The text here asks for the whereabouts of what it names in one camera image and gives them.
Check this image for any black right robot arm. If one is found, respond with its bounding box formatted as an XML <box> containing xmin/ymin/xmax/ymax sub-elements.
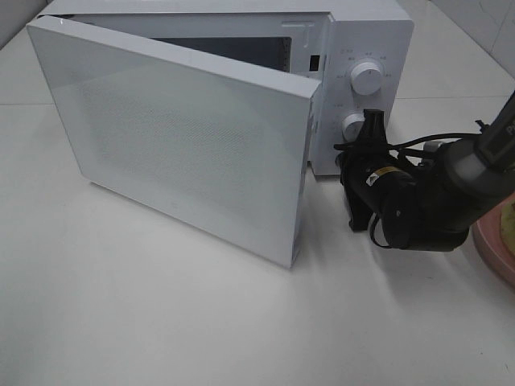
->
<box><xmin>334</xmin><ymin>97</ymin><xmax>514</xmax><ymax>252</ymax></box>

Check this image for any pink round plate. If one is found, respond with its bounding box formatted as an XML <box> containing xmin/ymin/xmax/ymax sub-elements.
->
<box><xmin>472</xmin><ymin>195</ymin><xmax>514</xmax><ymax>292</ymax></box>

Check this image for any upper white power knob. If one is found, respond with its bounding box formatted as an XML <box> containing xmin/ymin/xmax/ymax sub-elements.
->
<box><xmin>350</xmin><ymin>60</ymin><xmax>384</xmax><ymax>96</ymax></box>

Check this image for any white microwave oven body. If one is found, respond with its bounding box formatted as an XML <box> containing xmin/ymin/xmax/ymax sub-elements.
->
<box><xmin>27</xmin><ymin>1</ymin><xmax>414</xmax><ymax>176</ymax></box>

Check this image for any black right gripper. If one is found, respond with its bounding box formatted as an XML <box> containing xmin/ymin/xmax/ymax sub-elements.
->
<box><xmin>334</xmin><ymin>109</ymin><xmax>418</xmax><ymax>232</ymax></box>

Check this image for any white bread sandwich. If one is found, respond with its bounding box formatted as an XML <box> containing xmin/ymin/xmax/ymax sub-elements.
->
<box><xmin>500</xmin><ymin>201</ymin><xmax>514</xmax><ymax>244</ymax></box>

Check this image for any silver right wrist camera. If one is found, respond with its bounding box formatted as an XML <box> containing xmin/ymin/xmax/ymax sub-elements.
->
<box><xmin>422</xmin><ymin>140</ymin><xmax>443</xmax><ymax>153</ymax></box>

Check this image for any lower white timer knob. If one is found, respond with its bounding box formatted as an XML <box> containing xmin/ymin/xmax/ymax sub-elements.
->
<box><xmin>342</xmin><ymin>113</ymin><xmax>365</xmax><ymax>142</ymax></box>

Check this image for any white microwave door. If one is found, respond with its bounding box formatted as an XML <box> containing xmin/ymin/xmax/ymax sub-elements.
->
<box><xmin>27</xmin><ymin>16</ymin><xmax>321</xmax><ymax>268</ymax></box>

